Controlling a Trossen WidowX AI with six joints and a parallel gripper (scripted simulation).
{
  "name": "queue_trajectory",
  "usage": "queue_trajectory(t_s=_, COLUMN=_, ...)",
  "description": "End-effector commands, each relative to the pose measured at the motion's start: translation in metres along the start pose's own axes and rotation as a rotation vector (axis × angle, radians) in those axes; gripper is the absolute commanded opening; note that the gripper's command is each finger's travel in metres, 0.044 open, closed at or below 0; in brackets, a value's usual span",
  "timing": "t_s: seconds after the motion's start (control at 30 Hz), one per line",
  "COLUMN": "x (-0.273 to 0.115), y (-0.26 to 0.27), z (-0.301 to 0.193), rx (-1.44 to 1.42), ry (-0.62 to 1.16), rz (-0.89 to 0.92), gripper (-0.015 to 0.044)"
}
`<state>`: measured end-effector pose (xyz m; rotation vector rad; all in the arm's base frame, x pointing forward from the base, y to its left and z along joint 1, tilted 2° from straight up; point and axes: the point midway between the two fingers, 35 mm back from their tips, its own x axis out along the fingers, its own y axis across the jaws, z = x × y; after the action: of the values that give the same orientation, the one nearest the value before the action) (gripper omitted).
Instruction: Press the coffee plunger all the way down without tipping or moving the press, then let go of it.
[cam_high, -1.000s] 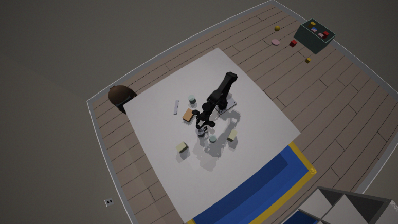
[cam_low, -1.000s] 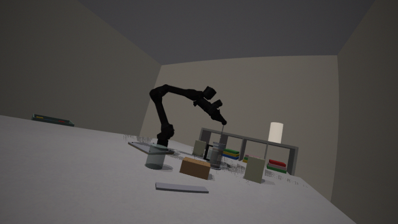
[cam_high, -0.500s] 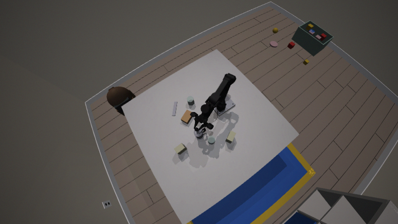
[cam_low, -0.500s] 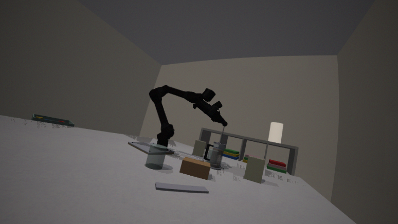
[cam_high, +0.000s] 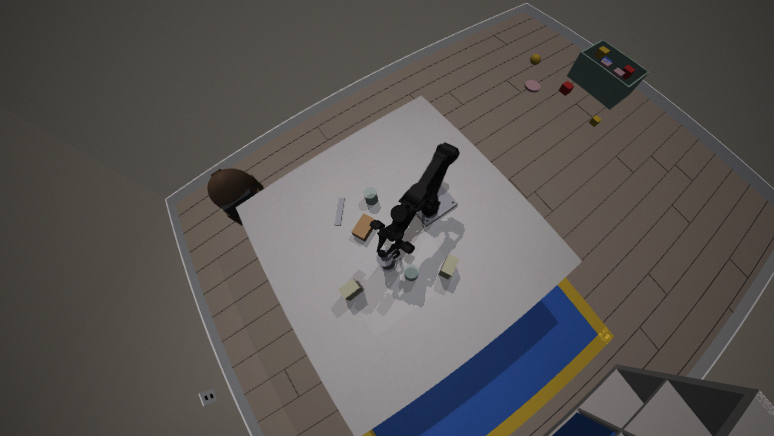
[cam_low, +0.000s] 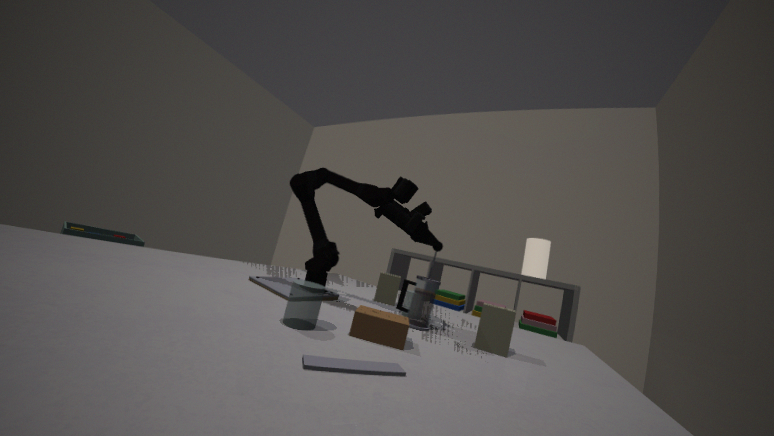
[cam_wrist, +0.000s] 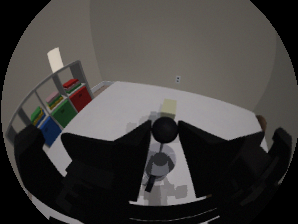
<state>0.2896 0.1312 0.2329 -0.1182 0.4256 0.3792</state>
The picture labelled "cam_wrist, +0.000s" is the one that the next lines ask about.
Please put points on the french press coffee maker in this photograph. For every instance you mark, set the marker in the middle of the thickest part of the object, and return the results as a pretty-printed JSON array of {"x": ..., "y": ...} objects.
[{"x": 161, "y": 158}]

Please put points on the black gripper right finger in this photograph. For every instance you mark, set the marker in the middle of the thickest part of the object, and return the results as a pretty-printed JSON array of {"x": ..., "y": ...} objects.
[{"x": 210, "y": 157}]

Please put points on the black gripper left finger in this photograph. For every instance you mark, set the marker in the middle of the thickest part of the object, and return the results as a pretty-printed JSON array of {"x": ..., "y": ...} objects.
[{"x": 125, "y": 156}]

